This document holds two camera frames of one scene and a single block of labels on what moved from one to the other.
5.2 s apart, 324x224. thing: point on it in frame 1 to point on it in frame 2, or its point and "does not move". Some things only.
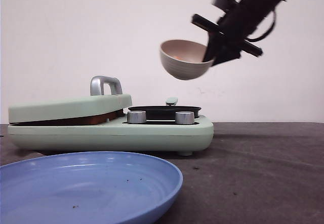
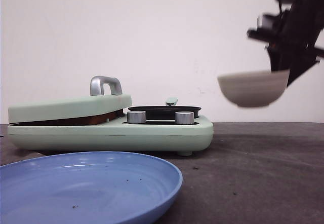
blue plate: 86,187 does not move
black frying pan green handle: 165,112 does not move
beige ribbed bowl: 183,59 to 254,88
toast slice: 88,119 does not move
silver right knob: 185,117 does not move
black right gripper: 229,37 to 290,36
